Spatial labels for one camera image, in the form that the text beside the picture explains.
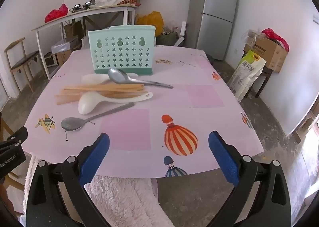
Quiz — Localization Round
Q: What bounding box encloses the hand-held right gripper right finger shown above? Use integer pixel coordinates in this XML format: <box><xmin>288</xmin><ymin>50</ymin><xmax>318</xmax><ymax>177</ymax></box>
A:
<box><xmin>208</xmin><ymin>131</ymin><xmax>292</xmax><ymax>227</ymax></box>

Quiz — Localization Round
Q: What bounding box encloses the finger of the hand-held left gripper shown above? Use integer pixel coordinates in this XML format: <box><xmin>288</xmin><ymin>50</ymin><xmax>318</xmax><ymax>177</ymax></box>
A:
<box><xmin>0</xmin><ymin>127</ymin><xmax>29</xmax><ymax>150</ymax></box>

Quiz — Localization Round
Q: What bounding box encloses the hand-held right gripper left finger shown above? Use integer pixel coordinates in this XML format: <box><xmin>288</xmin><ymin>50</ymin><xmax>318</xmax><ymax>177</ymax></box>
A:
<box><xmin>26</xmin><ymin>132</ymin><xmax>110</xmax><ymax>227</ymax></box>

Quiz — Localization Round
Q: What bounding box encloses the stainless steel spoon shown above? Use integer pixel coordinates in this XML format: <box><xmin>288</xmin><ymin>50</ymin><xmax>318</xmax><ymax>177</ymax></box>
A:
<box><xmin>61</xmin><ymin>103</ymin><xmax>135</xmax><ymax>132</ymax></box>
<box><xmin>108</xmin><ymin>68</ymin><xmax>174</xmax><ymax>89</ymax></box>

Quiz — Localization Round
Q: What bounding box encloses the bundle of wooden chopsticks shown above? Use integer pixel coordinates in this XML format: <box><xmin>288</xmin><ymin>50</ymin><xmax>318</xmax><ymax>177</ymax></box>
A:
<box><xmin>55</xmin><ymin>83</ymin><xmax>149</xmax><ymax>105</ymax></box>

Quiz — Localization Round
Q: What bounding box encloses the mint green utensil holder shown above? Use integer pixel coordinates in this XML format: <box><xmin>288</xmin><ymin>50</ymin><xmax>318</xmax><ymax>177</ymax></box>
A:
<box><xmin>87</xmin><ymin>25</ymin><xmax>156</xmax><ymax>76</ymax></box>

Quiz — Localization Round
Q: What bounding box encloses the pink balloon print tablecloth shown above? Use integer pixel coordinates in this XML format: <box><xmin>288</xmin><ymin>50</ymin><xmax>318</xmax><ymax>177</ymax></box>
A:
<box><xmin>24</xmin><ymin>44</ymin><xmax>265</xmax><ymax>179</ymax></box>

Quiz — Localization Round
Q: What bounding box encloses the wooden chair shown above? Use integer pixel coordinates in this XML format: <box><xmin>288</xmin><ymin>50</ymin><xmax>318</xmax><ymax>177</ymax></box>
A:
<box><xmin>4</xmin><ymin>37</ymin><xmax>41</xmax><ymax>93</ymax></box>

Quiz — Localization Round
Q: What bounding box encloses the white and yellow rice bag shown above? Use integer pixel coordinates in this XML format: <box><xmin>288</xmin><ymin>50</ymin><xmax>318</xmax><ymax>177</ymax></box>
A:
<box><xmin>227</xmin><ymin>50</ymin><xmax>267</xmax><ymax>102</ymax></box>

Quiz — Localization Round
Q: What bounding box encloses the small cardboard box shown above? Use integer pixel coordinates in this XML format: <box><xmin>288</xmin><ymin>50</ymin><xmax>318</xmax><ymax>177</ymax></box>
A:
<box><xmin>55</xmin><ymin>50</ymin><xmax>73</xmax><ymax>67</ymax></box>

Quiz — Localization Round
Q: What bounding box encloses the dark wooden stool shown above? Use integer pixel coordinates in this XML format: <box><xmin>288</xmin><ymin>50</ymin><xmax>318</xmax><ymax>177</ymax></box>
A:
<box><xmin>248</xmin><ymin>66</ymin><xmax>273</xmax><ymax>98</ymax></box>

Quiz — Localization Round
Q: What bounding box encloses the plastic wrapped flat box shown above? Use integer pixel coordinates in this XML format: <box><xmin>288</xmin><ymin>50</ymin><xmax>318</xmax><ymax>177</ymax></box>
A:
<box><xmin>51</xmin><ymin>40</ymin><xmax>81</xmax><ymax>55</ymax></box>

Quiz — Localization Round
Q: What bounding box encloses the large cardboard box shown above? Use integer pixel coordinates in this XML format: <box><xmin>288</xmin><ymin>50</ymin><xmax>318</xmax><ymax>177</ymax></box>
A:
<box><xmin>244</xmin><ymin>35</ymin><xmax>289</xmax><ymax>73</ymax></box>

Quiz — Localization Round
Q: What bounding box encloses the clear plastic bag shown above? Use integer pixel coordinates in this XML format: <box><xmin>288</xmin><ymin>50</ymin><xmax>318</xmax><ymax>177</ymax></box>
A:
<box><xmin>241</xmin><ymin>28</ymin><xmax>263</xmax><ymax>49</ymax></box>

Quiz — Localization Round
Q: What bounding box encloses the red plastic bag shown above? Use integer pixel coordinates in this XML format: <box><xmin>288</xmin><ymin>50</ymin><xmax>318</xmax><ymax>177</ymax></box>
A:
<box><xmin>44</xmin><ymin>4</ymin><xmax>69</xmax><ymax>23</ymax></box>
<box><xmin>261</xmin><ymin>28</ymin><xmax>290</xmax><ymax>52</ymax></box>

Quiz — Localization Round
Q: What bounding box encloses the green cloth bag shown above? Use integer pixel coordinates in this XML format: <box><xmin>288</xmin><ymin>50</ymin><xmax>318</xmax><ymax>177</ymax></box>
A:
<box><xmin>156</xmin><ymin>30</ymin><xmax>180</xmax><ymax>47</ymax></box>

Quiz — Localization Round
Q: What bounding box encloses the silver refrigerator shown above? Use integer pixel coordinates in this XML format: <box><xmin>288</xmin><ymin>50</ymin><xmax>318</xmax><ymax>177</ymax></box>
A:
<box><xmin>186</xmin><ymin>0</ymin><xmax>240</xmax><ymax>61</ymax></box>

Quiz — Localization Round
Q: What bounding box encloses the white plastic panel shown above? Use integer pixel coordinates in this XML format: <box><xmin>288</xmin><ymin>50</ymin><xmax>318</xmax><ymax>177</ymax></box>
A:
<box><xmin>174</xmin><ymin>20</ymin><xmax>187</xmax><ymax>47</ymax></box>

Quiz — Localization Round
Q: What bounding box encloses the white side table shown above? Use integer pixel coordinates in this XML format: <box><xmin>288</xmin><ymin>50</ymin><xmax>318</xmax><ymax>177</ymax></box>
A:
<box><xmin>31</xmin><ymin>5</ymin><xmax>138</xmax><ymax>80</ymax></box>

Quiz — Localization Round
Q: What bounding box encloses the yellow plastic bag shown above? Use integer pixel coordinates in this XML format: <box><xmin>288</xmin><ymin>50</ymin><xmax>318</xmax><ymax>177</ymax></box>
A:
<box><xmin>136</xmin><ymin>11</ymin><xmax>164</xmax><ymax>37</ymax></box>

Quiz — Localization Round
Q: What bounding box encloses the white plastic bag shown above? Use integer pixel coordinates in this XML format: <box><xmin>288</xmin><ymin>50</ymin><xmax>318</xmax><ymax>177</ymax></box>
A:
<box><xmin>95</xmin><ymin>0</ymin><xmax>125</xmax><ymax>7</ymax></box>

